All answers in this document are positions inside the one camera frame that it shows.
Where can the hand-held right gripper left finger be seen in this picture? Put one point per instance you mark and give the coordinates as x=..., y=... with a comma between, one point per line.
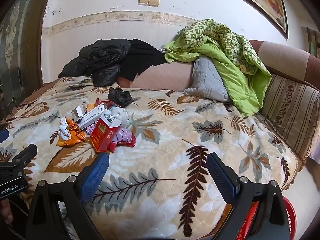
x=96, y=177

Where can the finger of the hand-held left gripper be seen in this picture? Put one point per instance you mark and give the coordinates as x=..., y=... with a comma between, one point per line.
x=27, y=152
x=3, y=136

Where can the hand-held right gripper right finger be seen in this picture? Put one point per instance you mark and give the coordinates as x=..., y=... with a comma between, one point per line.
x=221, y=177

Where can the red wrapper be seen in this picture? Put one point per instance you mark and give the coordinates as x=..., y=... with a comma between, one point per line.
x=112, y=146

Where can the red cigarette box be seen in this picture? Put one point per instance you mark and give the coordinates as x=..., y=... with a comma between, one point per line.
x=102, y=135

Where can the orange wrapper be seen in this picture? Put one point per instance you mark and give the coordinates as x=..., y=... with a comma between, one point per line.
x=72, y=138

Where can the purple paper ball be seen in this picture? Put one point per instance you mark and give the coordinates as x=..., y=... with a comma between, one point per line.
x=123, y=135

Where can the white long carton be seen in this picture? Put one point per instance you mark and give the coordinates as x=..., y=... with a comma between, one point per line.
x=91, y=117

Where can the small silver box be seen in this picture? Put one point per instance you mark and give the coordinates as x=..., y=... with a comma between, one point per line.
x=77, y=112

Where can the white tissue wad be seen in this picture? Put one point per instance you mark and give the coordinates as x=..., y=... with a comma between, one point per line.
x=121, y=116

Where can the red printed carton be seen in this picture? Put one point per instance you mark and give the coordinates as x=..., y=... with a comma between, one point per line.
x=107, y=103

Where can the red plastic basket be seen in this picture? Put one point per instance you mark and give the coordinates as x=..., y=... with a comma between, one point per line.
x=290, y=217

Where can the black plastic bag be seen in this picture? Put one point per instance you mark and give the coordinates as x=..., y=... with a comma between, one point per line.
x=120, y=97

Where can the person's left hand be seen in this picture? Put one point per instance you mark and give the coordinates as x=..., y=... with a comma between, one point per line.
x=5, y=211

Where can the leaf print blanket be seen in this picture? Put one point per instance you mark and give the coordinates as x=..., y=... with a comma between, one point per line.
x=162, y=142

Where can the stained glass door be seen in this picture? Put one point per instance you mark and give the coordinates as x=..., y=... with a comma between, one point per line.
x=15, y=42

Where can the striped sofa cushion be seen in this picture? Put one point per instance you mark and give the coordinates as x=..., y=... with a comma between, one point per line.
x=290, y=110

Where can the grey quilted pillow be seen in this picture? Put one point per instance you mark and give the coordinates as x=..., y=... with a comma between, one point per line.
x=207, y=80

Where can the green patterned quilt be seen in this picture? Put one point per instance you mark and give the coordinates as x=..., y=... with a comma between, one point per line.
x=225, y=67

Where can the black puffer jacket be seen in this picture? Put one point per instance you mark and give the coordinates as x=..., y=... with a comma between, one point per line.
x=100, y=55

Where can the black cloth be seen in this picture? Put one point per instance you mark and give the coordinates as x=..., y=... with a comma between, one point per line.
x=142, y=55

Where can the brown sofa backrest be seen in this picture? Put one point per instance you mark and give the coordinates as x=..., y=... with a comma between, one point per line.
x=282, y=57

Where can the clear plastic object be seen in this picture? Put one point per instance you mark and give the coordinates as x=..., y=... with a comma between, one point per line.
x=163, y=48

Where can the wooden framed panel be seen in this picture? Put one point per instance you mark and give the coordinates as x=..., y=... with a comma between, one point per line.
x=311, y=42

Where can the beige wall switch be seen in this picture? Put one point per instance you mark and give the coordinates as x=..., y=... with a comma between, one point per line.
x=143, y=1
x=153, y=2

